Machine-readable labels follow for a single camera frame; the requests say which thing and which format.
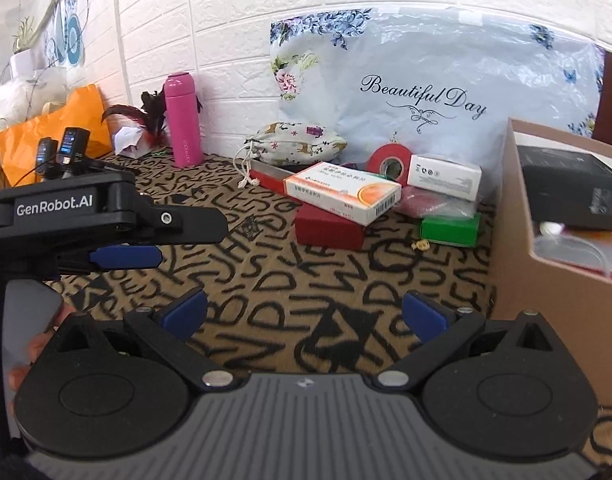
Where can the floral plastic bag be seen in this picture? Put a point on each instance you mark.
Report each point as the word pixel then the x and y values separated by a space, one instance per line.
pixel 410 55

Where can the small gold charm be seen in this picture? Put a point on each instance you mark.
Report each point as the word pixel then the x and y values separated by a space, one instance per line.
pixel 420 245

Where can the red pouch in plastic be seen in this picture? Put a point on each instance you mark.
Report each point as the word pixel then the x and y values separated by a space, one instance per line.
pixel 425 205

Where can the dark red feather decoration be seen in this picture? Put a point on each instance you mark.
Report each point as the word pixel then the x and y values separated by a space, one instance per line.
pixel 153 105

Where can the red tape roll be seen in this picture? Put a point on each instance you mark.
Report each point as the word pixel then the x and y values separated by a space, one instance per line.
pixel 378 157

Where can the green small box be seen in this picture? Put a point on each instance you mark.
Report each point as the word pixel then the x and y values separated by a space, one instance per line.
pixel 448 230

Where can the orange paper bag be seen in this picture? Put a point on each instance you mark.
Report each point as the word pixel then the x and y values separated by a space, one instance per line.
pixel 81 115

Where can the black handheld device with screen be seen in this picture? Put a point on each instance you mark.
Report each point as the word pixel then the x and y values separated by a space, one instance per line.
pixel 73 147
pixel 47 155

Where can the white crumpled tissue paper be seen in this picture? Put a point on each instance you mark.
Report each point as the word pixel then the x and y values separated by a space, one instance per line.
pixel 131 140

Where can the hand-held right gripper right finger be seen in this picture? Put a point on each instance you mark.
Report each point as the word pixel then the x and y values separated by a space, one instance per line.
pixel 423 315

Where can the white plant pot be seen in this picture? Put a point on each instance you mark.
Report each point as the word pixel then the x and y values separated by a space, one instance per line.
pixel 22 62

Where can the brown cardboard box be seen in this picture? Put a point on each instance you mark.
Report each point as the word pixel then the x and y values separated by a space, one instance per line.
pixel 535 320

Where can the white fluffy bag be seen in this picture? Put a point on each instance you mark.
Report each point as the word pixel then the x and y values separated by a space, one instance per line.
pixel 16 100

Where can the clear plastic container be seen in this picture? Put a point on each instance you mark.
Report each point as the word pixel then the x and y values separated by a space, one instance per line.
pixel 575 255

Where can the green potted plant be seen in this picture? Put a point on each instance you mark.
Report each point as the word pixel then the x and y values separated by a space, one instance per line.
pixel 23 32

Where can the blue wall decal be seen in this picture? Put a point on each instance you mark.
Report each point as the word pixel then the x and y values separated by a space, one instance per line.
pixel 73 35

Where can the black product box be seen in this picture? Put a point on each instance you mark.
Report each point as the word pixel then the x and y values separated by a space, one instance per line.
pixel 560 185

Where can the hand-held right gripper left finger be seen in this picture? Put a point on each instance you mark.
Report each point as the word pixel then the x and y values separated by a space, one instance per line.
pixel 186 312

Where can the letter print tablecloth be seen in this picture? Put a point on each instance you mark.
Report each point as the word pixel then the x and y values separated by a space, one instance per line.
pixel 286 280

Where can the red gift box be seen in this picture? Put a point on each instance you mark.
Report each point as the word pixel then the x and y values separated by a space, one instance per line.
pixel 326 230

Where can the white small product box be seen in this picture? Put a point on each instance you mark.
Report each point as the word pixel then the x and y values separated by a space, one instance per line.
pixel 440 175

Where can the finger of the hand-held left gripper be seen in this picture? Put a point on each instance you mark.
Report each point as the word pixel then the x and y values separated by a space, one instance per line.
pixel 196 225
pixel 126 256

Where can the person's left hand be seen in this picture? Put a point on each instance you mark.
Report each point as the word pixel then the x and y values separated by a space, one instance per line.
pixel 38 347

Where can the red long narrow box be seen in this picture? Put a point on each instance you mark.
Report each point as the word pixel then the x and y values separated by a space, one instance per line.
pixel 271 175

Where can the pink insulated bottle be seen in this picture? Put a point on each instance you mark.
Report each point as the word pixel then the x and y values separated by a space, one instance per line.
pixel 183 120

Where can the white medicine box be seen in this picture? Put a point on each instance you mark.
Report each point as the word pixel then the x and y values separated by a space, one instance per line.
pixel 336 185

